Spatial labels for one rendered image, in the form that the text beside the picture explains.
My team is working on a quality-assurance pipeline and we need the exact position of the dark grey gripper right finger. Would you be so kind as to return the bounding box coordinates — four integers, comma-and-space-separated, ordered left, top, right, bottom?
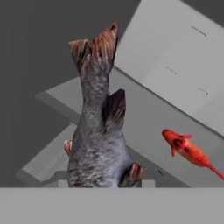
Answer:
127, 145, 191, 188

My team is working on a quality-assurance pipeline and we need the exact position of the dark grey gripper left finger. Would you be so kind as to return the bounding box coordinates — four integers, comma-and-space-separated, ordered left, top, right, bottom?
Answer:
43, 170, 70, 188

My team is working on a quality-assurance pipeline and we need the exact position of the grey fish with brown fins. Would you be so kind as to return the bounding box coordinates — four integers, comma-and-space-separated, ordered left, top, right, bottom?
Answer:
63, 22, 146, 188

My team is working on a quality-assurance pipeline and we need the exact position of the orange red fish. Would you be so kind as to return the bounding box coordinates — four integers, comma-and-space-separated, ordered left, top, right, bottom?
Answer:
161, 129, 224, 180

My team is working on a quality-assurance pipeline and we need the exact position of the light grey cupboard run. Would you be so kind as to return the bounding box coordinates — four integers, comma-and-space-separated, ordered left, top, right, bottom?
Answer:
113, 0, 224, 137

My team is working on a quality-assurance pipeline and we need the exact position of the thin dark cupboard handle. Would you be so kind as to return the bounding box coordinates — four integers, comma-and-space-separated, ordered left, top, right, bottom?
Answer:
190, 25, 208, 38
197, 86, 209, 96
165, 66, 178, 75

